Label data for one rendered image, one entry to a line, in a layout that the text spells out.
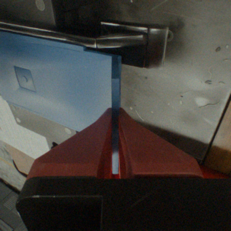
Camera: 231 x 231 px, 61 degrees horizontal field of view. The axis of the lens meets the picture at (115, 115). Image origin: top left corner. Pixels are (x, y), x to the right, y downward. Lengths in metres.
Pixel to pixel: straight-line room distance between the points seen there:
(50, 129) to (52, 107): 0.05
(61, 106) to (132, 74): 0.10
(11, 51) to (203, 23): 0.16
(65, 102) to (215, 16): 0.14
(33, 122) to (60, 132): 0.04
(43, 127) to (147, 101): 0.12
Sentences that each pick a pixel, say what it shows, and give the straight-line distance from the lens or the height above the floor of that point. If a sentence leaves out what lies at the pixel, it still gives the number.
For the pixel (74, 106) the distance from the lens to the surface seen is 0.16.
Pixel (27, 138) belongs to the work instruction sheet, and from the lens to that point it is 0.52.
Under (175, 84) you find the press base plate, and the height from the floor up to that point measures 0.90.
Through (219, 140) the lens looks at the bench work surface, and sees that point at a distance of 0.25.
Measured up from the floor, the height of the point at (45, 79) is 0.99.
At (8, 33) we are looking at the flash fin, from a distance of 0.18.
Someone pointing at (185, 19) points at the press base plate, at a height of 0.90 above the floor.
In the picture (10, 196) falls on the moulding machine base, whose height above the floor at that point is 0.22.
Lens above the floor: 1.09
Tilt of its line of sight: 43 degrees down
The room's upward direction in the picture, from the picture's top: 138 degrees counter-clockwise
